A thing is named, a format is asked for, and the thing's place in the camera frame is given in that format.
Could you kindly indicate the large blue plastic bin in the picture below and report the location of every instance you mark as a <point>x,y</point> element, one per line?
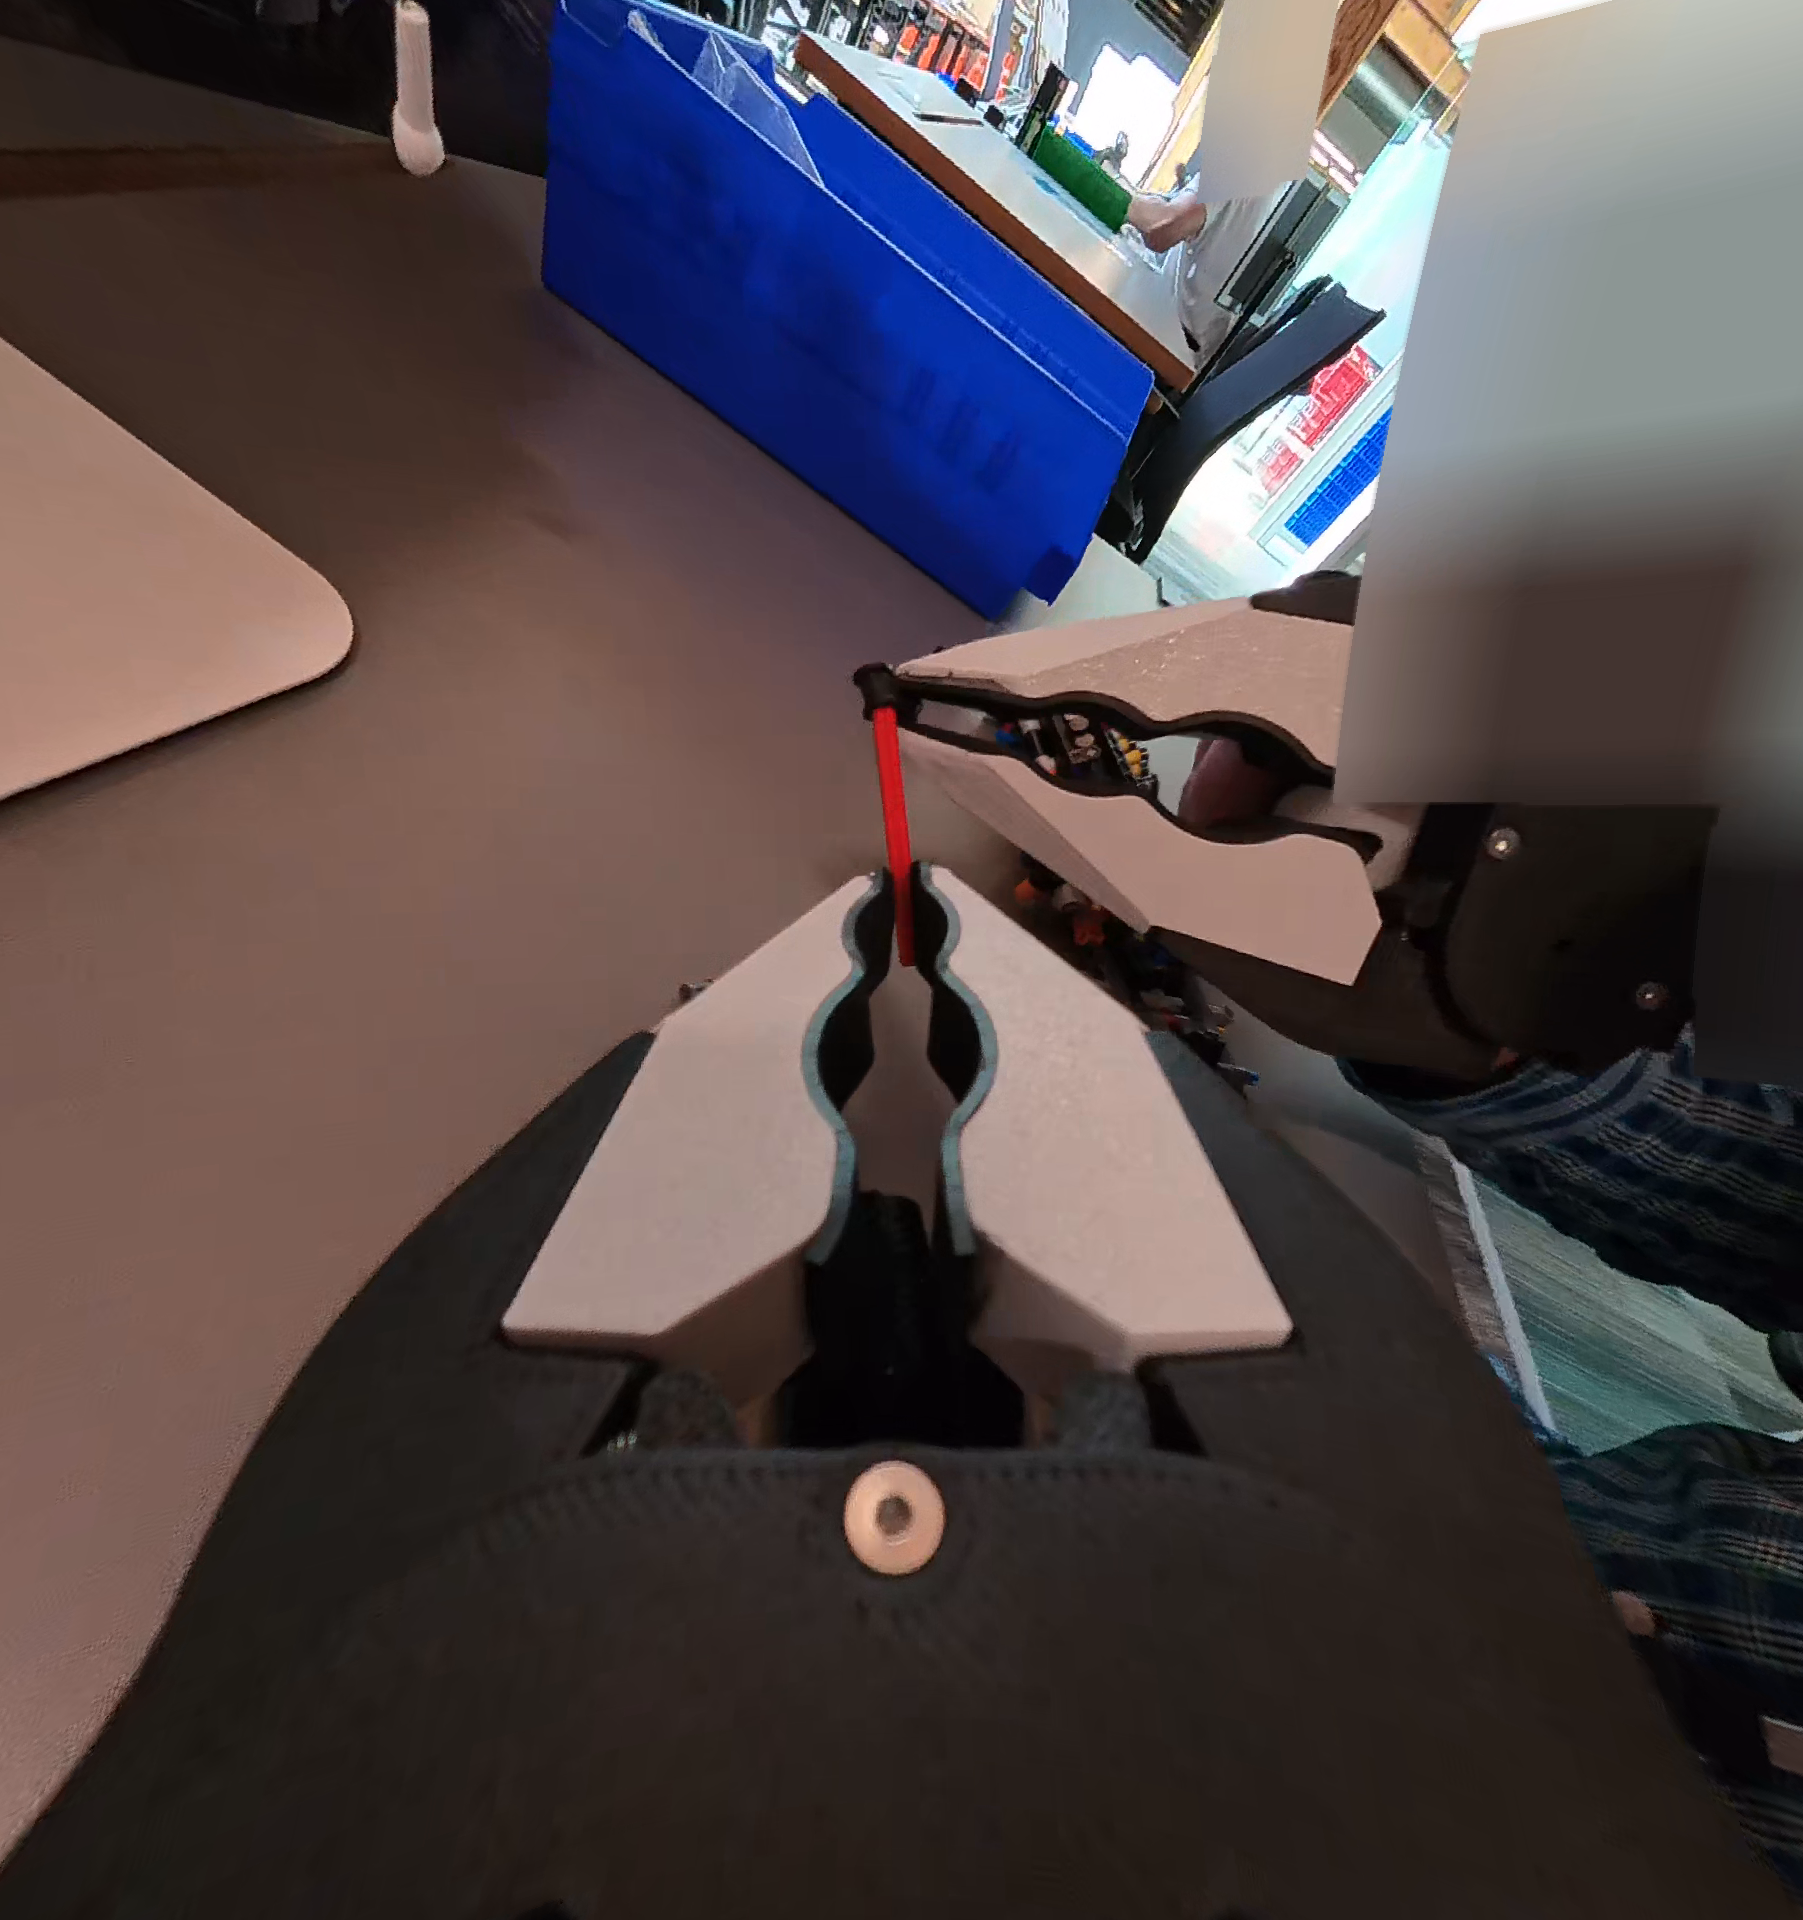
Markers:
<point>782,301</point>

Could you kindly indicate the person's right hand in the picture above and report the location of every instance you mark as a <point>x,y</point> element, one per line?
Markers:
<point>1231,780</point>

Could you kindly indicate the stack of blue storage bins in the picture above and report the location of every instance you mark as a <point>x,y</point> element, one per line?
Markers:
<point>1335,495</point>

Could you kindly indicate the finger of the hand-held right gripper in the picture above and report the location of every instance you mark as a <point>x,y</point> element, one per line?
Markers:
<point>1185,653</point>
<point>1231,893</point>

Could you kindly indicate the clear plastic bag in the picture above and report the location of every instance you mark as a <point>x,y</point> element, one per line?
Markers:
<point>736,90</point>

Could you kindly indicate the long wooden desk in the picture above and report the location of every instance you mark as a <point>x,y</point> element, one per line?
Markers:
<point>976,181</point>

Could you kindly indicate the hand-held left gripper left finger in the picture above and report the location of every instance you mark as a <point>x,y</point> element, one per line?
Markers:
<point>692,1171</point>

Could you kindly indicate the person's right forearm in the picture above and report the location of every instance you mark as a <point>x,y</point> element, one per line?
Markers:
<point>1665,1171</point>

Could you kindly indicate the white mat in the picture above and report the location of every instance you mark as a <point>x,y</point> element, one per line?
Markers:
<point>90,570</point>

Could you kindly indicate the black lego connector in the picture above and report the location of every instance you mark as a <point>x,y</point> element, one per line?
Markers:
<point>876,686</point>

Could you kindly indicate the stack of red storage bins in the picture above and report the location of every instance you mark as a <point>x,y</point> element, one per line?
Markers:
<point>1335,392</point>

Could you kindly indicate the red lego axle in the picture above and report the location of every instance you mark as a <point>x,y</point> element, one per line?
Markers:
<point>890,811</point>

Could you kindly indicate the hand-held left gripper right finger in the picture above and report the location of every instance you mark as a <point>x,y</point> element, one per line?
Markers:
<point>1112,1184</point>

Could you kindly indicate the black office chair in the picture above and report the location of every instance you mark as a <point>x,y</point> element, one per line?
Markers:
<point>1261,375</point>

